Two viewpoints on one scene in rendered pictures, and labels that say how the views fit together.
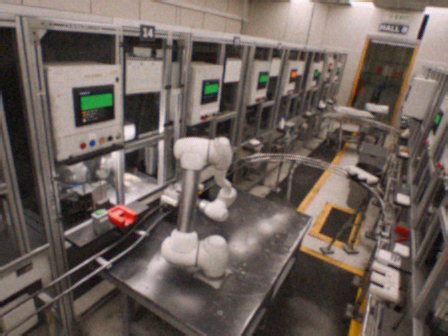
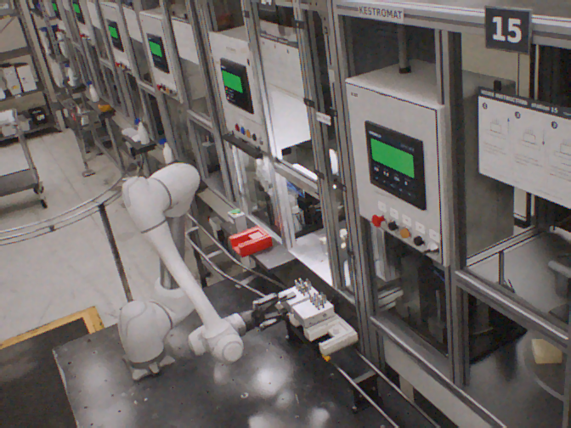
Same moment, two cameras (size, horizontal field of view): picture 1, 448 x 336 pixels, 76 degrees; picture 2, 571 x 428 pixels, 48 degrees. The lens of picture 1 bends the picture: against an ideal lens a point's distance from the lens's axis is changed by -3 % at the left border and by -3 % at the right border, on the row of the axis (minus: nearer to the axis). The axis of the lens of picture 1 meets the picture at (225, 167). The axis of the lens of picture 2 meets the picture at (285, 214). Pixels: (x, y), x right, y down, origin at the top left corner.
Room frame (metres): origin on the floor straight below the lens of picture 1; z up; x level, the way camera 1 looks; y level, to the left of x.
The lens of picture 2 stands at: (3.25, -1.27, 2.32)
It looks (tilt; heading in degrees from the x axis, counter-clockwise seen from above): 27 degrees down; 129
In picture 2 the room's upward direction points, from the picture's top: 9 degrees counter-clockwise
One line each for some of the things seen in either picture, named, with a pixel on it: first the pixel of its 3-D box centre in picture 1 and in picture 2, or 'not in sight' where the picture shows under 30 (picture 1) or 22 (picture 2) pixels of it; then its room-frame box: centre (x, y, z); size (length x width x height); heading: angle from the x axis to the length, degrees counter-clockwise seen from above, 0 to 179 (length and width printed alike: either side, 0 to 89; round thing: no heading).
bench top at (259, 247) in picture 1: (218, 236); (227, 397); (1.83, -0.02, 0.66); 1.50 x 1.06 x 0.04; 152
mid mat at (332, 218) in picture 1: (338, 224); not in sight; (3.25, -1.56, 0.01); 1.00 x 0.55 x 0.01; 152
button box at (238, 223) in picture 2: (99, 220); (240, 222); (1.41, 0.69, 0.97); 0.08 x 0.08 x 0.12; 62
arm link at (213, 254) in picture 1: (213, 253); (140, 327); (1.40, 0.00, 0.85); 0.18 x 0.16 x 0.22; 91
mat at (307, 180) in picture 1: (324, 156); not in sight; (5.79, -2.03, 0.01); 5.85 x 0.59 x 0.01; 152
